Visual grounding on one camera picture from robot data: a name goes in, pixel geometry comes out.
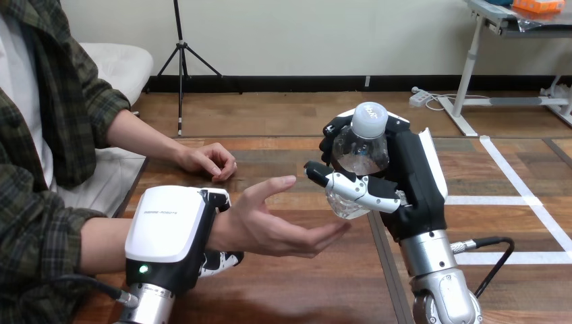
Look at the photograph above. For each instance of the person's hand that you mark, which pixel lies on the person's hand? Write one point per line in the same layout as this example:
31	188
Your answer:
268	226
210	158

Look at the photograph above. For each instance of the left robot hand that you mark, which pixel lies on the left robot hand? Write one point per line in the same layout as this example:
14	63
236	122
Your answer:
167	226

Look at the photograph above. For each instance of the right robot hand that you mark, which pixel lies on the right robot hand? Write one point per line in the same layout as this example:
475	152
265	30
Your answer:
413	188

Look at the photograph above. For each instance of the clear water bottle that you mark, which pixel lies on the clear water bottle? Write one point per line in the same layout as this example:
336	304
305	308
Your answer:
362	150

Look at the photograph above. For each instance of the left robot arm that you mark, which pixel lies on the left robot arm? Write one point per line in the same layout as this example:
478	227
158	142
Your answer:
147	306

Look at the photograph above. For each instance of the person's forearm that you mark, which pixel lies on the person's forearm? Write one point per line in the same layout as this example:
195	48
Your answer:
143	138
105	246

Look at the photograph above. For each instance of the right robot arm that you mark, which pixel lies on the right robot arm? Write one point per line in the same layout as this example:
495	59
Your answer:
440	281

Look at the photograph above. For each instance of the person's body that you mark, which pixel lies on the person's body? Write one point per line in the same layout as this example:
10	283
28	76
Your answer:
42	156

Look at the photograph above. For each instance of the white power strip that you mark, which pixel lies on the white power strip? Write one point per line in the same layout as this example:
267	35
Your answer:
419	98

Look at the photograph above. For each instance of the black tripod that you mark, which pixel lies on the black tripod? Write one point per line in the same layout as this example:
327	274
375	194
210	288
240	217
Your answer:
182	58

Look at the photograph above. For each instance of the white cushioned chair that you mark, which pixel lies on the white cushioned chair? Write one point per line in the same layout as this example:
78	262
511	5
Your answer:
120	67

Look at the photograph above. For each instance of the white desk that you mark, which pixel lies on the white desk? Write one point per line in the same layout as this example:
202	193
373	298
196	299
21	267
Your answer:
500	62

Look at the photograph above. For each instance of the orange thing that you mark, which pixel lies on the orange thing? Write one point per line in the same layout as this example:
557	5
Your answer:
538	5

